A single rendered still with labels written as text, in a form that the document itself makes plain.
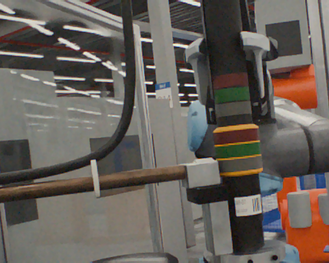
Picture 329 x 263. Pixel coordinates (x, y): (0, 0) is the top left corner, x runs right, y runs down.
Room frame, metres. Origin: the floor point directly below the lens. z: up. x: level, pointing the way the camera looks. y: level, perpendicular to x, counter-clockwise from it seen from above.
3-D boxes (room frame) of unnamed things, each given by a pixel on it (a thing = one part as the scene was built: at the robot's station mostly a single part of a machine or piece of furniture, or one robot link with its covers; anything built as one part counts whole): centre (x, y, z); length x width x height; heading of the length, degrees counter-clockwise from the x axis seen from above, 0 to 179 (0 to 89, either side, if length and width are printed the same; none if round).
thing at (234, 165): (0.46, -0.04, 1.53); 0.04 x 0.04 x 0.01
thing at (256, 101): (0.58, -0.07, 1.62); 0.12 x 0.08 x 0.09; 169
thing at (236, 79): (0.46, -0.04, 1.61); 0.03 x 0.03 x 0.01
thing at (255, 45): (0.47, -0.07, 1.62); 0.09 x 0.03 x 0.06; 178
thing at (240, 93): (0.46, -0.04, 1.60); 0.03 x 0.03 x 0.01
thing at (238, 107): (0.46, -0.04, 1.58); 0.03 x 0.03 x 0.01
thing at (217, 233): (0.46, -0.03, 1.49); 0.09 x 0.07 x 0.10; 104
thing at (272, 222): (7.72, -1.60, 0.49); 1.27 x 0.88 x 0.98; 144
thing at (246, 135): (0.46, -0.04, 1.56); 0.04 x 0.04 x 0.01
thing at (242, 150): (0.46, -0.04, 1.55); 0.04 x 0.04 x 0.01
